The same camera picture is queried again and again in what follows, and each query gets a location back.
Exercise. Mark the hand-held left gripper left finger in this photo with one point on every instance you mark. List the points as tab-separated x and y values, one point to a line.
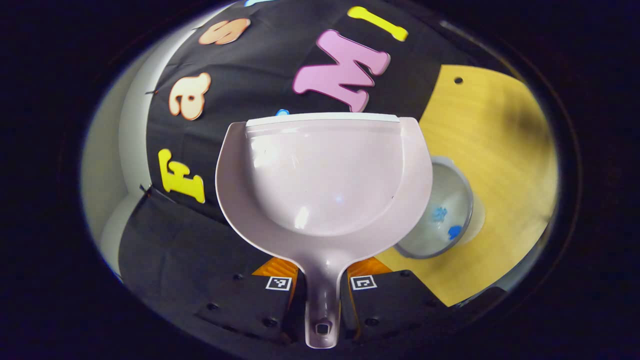
250	305

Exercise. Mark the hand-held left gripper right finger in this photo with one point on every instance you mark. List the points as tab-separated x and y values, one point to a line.
395	305

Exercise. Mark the dark blue paper ball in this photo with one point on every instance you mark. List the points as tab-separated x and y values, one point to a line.
455	232

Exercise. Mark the light blue paper ball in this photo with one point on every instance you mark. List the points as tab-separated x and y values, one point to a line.
440	214

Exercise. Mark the white ribbed garbage bin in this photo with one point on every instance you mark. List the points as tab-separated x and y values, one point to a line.
450	190

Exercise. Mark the pale purple dustpan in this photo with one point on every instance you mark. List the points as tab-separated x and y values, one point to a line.
325	180

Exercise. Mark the yellow wooden desktop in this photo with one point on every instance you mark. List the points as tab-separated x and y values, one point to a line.
500	150

